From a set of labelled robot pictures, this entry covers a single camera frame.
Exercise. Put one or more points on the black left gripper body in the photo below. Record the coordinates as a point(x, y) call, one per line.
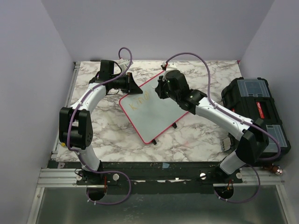
point(125, 82)

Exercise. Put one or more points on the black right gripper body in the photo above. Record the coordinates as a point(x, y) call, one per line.
point(164, 91)

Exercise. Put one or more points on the pink framed whiteboard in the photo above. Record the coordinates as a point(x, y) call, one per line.
point(149, 115)

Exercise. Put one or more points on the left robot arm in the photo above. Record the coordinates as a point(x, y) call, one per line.
point(75, 123)

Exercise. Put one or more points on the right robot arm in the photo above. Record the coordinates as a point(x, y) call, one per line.
point(251, 136)

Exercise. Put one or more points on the black plastic toolbox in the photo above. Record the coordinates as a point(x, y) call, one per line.
point(252, 98)

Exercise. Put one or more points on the copper red connector plug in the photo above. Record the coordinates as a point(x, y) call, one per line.
point(273, 169)

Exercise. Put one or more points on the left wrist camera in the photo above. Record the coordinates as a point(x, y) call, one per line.
point(123, 64)

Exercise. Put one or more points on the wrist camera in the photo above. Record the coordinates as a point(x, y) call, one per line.
point(123, 64)
point(168, 67)

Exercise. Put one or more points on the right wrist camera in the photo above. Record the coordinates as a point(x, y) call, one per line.
point(168, 67)

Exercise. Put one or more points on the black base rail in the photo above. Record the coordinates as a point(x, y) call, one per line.
point(143, 177)

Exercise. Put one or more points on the aluminium frame profile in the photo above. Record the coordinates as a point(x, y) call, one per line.
point(46, 177)

